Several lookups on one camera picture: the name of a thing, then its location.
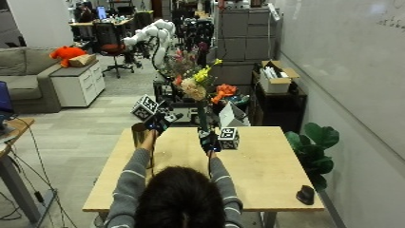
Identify person's left hand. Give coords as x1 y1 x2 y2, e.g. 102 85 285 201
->
144 108 186 137

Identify person's right hand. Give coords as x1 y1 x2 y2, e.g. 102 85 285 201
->
196 126 222 155

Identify mixed flower bouquet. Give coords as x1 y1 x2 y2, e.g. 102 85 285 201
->
164 47 225 131

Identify white marker cube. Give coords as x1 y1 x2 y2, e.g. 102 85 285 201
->
130 94 161 123
216 126 241 150

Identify white paper bag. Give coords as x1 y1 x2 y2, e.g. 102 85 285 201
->
217 101 252 128

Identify shiny gold vase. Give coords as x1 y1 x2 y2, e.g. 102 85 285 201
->
130 123 156 169

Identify orange artificial flowers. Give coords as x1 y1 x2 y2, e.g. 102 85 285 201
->
210 83 240 105

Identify black side cabinet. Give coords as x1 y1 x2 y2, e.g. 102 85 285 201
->
252 70 309 133

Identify cardboard box with papers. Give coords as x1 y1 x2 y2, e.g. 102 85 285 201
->
258 60 301 95

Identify white drawer cabinet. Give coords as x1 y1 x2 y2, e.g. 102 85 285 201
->
49 61 108 108

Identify green leafy plant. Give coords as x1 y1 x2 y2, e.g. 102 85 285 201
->
284 122 342 193

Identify black office chair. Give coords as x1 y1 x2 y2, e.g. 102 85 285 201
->
92 21 137 79

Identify small cardboard box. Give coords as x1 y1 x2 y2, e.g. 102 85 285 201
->
68 53 97 68

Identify small black object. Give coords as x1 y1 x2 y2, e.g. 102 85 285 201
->
294 184 317 206

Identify grey filing cabinets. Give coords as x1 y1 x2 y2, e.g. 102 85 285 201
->
214 7 281 63

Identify orange plush toy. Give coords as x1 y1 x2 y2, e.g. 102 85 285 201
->
48 45 89 68

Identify computer monitor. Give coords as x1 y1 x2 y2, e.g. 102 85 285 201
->
94 5 109 21

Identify grey sofa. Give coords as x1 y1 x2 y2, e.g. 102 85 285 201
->
0 46 64 114

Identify wooden side desk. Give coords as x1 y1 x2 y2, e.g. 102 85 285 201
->
0 117 58 224

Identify laptop with blue screen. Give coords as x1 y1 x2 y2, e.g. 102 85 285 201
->
0 80 16 122

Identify black glove cable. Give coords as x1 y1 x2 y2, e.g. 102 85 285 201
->
206 151 214 179

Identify wall whiteboard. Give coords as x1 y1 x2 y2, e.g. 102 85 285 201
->
276 0 405 161

